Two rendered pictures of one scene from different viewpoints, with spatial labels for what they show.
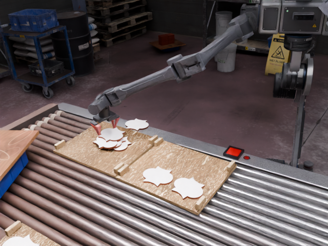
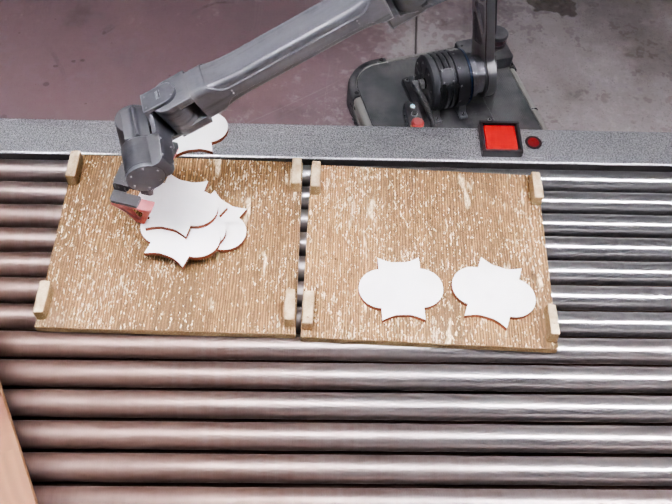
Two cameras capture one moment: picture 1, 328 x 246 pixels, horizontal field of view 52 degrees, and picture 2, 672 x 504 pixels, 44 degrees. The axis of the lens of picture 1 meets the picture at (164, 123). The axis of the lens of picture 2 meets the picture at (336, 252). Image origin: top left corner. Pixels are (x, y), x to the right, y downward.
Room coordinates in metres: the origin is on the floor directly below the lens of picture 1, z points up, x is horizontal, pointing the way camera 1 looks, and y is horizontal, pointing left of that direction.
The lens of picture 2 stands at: (0.67, 0.56, 2.12)
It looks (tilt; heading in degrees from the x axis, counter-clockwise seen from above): 57 degrees down; 322
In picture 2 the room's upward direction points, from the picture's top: 4 degrees clockwise
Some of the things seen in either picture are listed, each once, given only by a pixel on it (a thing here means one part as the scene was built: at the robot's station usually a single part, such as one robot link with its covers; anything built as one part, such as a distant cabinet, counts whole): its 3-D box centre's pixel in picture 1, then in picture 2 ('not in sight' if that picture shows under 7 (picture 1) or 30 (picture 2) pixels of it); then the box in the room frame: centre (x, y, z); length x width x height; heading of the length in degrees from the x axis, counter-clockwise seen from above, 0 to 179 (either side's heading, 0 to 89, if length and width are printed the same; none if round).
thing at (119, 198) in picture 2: (100, 126); (139, 199); (1.50, 0.33, 1.01); 0.07 x 0.07 x 0.09; 42
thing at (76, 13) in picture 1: (71, 44); not in sight; (5.17, 1.34, 0.44); 0.59 x 0.59 x 0.88
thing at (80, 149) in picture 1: (107, 145); (178, 241); (1.44, 0.29, 0.93); 0.41 x 0.35 x 0.02; 55
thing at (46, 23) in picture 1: (33, 20); not in sight; (4.52, 1.60, 0.96); 0.50 x 0.38 x 0.21; 66
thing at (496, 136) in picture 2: (233, 153); (500, 139); (1.32, -0.32, 0.92); 0.06 x 0.06 x 0.01; 56
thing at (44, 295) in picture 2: (60, 144); (43, 300); (1.45, 0.53, 0.95); 0.06 x 0.02 x 0.03; 145
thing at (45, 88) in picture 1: (38, 57); not in sight; (4.51, 1.66, 0.46); 0.79 x 0.62 x 0.91; 51
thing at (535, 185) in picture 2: (231, 166); (536, 188); (1.18, -0.28, 0.95); 0.06 x 0.02 x 0.03; 143
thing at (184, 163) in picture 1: (176, 172); (426, 253); (1.19, -0.04, 0.93); 0.41 x 0.35 x 0.02; 53
